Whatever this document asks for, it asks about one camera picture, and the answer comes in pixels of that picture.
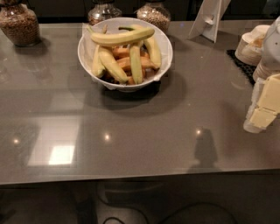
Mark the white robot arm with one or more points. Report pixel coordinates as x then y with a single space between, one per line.
271 47

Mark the right glass grain jar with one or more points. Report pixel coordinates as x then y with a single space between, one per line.
155 13

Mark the white bowl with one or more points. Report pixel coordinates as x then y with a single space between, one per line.
107 76

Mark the yellow banana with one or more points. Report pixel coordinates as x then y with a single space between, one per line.
97 68
122 38
135 62
153 50
108 60

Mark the left glass grain jar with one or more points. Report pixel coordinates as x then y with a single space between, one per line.
18 23

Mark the white folded card stand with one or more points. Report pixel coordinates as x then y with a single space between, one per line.
206 23

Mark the middle glass jar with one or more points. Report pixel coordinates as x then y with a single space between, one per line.
103 10

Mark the black rubber mat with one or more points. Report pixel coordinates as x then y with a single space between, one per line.
247 70

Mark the orange ripe banana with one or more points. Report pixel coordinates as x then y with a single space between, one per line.
122 56

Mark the glass grain jar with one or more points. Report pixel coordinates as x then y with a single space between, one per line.
155 13
18 23

